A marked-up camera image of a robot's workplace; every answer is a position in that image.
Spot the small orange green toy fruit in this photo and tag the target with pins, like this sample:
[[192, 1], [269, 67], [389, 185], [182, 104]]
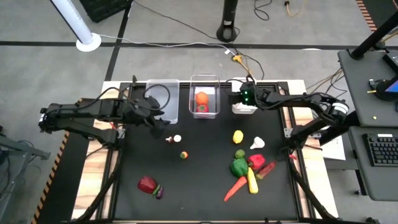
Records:
[[184, 155]]

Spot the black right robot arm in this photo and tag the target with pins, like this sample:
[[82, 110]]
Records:
[[295, 99]]

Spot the white paper sheet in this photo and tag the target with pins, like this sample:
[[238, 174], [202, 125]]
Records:
[[335, 152]]

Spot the black keyboard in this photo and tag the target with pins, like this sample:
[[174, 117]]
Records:
[[384, 151]]

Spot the small purple toy eggplant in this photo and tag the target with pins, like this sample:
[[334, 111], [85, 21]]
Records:
[[159, 193]]

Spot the grey equipment stand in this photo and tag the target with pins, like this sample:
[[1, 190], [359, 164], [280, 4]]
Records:
[[25, 151]]

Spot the black desk device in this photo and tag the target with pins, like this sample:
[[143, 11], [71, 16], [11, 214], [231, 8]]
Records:
[[381, 90]]

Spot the green toy lime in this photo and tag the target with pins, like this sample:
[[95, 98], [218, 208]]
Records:
[[240, 153]]

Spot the white tower fan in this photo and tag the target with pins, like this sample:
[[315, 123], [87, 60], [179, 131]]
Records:
[[88, 43]]

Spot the black floor stand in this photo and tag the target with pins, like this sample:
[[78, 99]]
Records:
[[227, 31]]

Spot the black hazard-striped platform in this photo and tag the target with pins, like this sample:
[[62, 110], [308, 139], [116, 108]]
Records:
[[62, 186]]

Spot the brown toy mushroom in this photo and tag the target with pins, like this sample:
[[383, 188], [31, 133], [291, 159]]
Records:
[[169, 139]]

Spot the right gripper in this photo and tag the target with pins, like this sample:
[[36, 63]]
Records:
[[248, 95]]

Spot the green toy bell pepper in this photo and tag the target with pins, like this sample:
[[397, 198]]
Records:
[[239, 167]]

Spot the white toy garlic bulb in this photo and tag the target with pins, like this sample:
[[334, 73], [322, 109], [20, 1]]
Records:
[[257, 143], [177, 138]]

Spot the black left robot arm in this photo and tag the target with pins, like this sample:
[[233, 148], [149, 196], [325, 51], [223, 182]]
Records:
[[77, 112]]

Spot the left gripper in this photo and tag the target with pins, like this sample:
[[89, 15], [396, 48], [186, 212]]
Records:
[[143, 110]]

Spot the yellow toy corn cob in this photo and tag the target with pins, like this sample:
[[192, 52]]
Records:
[[252, 184]]

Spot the clear plastic bin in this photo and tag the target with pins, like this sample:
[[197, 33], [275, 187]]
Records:
[[214, 93]]

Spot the black crate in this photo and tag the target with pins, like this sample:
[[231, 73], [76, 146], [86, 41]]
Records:
[[102, 8]]

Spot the grey desk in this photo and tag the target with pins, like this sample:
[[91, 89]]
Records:
[[357, 77]]

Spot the yellow toy lemon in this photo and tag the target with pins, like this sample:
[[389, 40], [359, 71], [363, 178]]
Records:
[[237, 137]]

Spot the orange toy carrot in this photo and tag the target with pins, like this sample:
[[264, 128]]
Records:
[[235, 188]]

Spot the red toy bell pepper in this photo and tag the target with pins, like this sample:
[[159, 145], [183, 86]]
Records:
[[256, 161]]

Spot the black desk leg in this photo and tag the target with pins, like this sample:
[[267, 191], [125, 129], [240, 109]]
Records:
[[373, 37]]

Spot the dark red toy fruit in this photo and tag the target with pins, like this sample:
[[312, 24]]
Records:
[[147, 184]]

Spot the black aluminium table frame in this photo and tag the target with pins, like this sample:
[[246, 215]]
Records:
[[281, 124]]

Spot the frosted translucent plastic bin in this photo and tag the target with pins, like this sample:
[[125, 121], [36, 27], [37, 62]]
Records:
[[174, 93]]

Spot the dark red toy chili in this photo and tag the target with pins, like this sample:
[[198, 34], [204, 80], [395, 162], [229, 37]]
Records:
[[266, 170]]

